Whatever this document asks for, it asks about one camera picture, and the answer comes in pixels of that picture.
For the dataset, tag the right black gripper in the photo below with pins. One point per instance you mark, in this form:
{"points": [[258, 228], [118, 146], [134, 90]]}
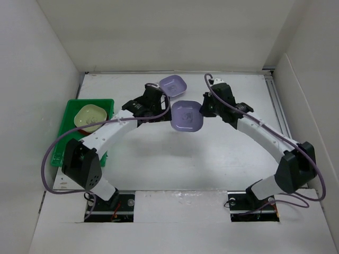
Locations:
{"points": [[204, 109]]}

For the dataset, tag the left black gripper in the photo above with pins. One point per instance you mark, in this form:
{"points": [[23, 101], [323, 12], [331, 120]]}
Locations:
{"points": [[166, 117]]}

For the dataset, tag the purple square dish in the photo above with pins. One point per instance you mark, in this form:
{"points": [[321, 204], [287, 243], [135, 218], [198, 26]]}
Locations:
{"points": [[186, 116], [173, 85]]}

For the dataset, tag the green square dish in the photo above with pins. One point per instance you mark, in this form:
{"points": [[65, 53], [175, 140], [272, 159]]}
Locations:
{"points": [[90, 114]]}

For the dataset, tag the red round plate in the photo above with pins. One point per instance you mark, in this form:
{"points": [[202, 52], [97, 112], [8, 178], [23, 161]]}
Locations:
{"points": [[83, 132]]}

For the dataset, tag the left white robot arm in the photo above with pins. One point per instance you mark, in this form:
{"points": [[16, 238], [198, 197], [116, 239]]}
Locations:
{"points": [[82, 158]]}

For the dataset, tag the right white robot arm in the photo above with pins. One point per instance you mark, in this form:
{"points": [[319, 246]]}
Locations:
{"points": [[296, 161]]}

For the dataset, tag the green plastic bin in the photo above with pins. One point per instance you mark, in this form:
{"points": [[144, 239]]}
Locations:
{"points": [[72, 108]]}

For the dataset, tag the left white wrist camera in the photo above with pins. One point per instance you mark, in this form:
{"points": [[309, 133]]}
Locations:
{"points": [[154, 85]]}

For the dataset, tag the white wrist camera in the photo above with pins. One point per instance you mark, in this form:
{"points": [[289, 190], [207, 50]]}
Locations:
{"points": [[154, 85], [215, 81]]}

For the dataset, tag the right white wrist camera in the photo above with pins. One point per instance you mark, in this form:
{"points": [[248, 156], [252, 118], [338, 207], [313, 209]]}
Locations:
{"points": [[215, 81]]}

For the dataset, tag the right aluminium frame rail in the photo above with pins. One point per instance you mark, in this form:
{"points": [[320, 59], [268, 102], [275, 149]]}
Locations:
{"points": [[278, 109]]}

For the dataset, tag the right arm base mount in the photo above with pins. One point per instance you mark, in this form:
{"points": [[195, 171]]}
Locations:
{"points": [[244, 208]]}

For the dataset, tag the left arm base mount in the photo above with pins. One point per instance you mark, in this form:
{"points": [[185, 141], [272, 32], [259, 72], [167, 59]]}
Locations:
{"points": [[101, 212]]}

